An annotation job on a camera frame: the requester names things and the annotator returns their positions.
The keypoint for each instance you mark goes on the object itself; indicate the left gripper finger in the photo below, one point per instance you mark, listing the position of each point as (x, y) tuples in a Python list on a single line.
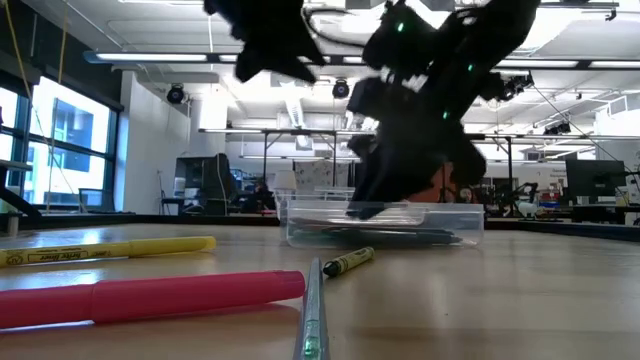
[(302, 69), (246, 65)]

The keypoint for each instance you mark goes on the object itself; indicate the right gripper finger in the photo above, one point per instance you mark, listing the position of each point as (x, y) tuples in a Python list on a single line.
[(377, 190)]

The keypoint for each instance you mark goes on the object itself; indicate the olive yellow crayon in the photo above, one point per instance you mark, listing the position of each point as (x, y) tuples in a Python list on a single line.
[(350, 261)]

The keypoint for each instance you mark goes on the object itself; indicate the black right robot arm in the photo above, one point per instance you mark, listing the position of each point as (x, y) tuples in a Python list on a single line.
[(490, 45)]

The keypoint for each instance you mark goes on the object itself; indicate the clear plastic supply box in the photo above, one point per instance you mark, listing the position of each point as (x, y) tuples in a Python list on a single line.
[(450, 225)]

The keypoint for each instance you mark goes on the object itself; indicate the orange partition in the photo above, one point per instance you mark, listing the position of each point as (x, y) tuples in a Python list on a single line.
[(446, 190)]

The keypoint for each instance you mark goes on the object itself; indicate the long ceiling strip light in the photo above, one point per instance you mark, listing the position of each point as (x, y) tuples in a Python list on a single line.
[(150, 57)]

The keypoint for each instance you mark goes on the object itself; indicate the black ceiling spotlight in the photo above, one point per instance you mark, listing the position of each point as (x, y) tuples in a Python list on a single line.
[(515, 85)]

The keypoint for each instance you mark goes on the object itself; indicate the person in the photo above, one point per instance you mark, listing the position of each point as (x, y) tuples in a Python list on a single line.
[(261, 195)]

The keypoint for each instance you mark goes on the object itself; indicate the black equipment rack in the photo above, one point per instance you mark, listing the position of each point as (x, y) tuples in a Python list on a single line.
[(205, 185)]

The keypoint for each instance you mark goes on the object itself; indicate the green mechanical pencil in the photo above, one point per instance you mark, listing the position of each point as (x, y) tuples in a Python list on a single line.
[(314, 320)]

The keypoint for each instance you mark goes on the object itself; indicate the black monitor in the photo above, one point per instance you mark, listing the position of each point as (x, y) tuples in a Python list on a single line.
[(595, 180)]

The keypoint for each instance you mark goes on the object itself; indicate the large dark-framed window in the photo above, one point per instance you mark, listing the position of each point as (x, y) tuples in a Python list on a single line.
[(75, 135)]

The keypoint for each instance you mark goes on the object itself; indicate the yellow highlighter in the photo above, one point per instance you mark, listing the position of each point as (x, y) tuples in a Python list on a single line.
[(165, 246)]

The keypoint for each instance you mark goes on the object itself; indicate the open dark laptop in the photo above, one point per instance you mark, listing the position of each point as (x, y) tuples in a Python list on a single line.
[(97, 200)]

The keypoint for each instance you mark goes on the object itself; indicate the pink highlighter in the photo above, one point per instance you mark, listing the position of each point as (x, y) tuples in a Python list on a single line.
[(175, 297)]

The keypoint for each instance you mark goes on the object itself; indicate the round black ceiling camera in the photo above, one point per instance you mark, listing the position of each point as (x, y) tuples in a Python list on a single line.
[(340, 89), (175, 94)]

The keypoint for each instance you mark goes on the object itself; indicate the black workstation frame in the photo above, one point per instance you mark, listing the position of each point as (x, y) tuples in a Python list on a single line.
[(300, 132)]

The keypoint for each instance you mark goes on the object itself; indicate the black aluminium table frame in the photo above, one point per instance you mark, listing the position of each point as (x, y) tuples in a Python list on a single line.
[(150, 219)]

